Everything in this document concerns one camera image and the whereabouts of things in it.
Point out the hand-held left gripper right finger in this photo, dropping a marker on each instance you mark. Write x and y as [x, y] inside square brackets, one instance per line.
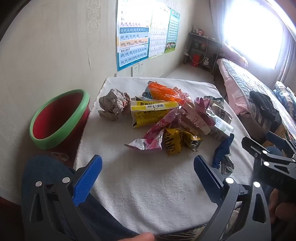
[208, 176]

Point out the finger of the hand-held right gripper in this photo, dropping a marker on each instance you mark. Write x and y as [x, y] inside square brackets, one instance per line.
[252, 144]
[277, 138]

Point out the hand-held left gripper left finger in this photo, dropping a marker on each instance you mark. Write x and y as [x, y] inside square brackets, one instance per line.
[87, 180]

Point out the blue white foil wrapper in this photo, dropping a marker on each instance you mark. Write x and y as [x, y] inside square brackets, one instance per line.
[216, 102]

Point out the pink white foil wrapper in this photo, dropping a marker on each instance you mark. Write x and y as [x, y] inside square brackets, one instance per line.
[152, 136]

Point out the red bin with green rim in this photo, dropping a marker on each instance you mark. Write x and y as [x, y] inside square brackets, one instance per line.
[53, 118]

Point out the brown paper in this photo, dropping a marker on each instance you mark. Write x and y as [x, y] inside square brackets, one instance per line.
[113, 104]

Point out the person's right hand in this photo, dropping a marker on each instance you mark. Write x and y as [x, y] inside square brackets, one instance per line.
[282, 210]

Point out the person's left hand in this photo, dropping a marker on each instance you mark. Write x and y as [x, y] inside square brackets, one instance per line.
[143, 237]

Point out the dark blue foil wrapper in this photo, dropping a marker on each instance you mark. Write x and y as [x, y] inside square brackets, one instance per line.
[222, 150]

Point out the black garment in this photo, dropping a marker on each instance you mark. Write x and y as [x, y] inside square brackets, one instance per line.
[263, 106]

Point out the yellow candy wrapper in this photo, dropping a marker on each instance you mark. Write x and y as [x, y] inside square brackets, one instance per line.
[190, 139]
[172, 143]

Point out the folded floral blanket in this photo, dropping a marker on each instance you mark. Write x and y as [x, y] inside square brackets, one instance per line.
[285, 95]

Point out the white towel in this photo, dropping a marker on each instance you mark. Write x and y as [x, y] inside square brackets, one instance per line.
[138, 180]

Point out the crumpled pink wrapper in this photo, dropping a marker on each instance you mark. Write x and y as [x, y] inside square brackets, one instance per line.
[203, 109]

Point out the bed with plaid quilt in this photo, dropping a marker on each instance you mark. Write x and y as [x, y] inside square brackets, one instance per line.
[245, 83]

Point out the curtain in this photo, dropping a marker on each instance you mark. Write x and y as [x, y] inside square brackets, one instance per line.
[288, 58]

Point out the clear red-printed wrapper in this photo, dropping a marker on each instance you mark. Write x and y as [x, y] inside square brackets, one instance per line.
[182, 96]

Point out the yellow cardboard box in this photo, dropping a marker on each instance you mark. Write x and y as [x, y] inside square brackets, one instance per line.
[148, 113]

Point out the pink pillow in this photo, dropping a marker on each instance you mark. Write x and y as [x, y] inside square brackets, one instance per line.
[233, 54]

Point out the small white container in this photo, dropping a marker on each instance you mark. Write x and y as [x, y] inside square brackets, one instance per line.
[206, 62]

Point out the orange plastic wrapper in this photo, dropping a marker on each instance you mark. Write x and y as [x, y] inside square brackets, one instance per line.
[161, 92]

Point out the red container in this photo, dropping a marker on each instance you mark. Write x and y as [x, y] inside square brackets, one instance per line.
[196, 60]

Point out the bright window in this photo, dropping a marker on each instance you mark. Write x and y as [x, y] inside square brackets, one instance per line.
[252, 32]

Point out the dark metal shelf rack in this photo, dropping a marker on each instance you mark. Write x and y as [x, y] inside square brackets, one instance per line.
[203, 37]

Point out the white wall socket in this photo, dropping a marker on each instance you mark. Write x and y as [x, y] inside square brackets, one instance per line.
[135, 69]
[141, 66]

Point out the green blue wall poster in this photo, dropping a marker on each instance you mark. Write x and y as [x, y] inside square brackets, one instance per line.
[172, 30]

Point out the white chart wall poster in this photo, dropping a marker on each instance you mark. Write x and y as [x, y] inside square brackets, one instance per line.
[159, 30]

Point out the blue-bordered wall poster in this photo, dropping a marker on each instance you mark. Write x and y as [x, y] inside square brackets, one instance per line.
[131, 34]

